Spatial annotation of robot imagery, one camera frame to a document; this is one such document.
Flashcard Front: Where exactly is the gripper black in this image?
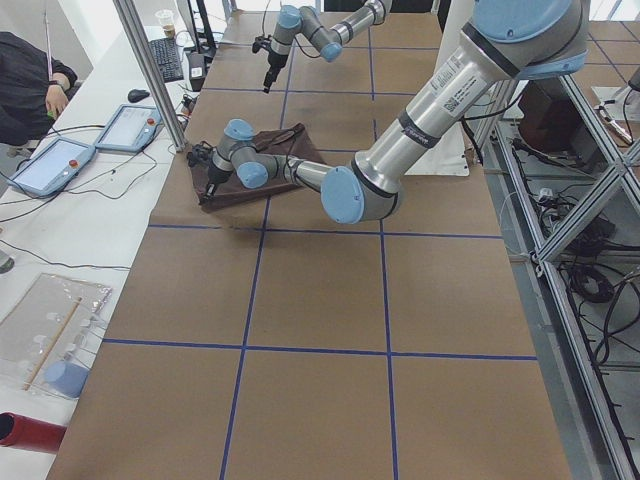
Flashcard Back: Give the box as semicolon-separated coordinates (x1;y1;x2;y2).
252;36;288;94
187;142;230;198

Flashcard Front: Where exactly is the dark brown t-shirt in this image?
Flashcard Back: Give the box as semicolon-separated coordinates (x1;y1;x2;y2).
193;119;330;211

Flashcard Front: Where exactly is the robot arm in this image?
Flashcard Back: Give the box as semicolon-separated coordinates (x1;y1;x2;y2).
187;1;590;224
252;0;392;94

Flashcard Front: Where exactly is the black keyboard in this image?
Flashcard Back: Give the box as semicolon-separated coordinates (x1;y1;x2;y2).
148;38;184;82

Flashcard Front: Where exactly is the black computer mouse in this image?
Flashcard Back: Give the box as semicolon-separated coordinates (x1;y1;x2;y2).
127;89;150;103

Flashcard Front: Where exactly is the plastic drink cup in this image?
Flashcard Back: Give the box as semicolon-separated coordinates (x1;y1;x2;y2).
155;9;176;39

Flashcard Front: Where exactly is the seated person in black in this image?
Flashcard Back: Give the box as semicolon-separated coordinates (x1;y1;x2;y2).
1;31;78;146

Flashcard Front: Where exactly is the clear plastic bag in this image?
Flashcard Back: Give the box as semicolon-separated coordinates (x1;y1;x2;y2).
1;274;112;399

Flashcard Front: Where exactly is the wooden stick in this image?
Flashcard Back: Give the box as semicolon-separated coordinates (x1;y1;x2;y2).
22;297;82;391

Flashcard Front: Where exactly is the blue plastic cup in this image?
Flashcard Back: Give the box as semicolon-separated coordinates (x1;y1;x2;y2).
44;360;89;398

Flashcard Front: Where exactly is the red cylinder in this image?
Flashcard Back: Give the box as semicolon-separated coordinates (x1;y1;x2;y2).
1;412;66;454

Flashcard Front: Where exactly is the teach pendant near post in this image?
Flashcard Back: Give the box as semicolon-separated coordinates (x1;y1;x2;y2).
94;104;162;153

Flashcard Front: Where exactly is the aluminium frame post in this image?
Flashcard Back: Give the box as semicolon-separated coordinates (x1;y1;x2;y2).
113;0;186;152

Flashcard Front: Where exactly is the teach pendant far from post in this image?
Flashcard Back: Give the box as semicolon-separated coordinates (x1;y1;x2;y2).
8;137;96;197

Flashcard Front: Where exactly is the aluminium frame cage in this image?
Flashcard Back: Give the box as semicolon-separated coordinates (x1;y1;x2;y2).
467;61;639;479

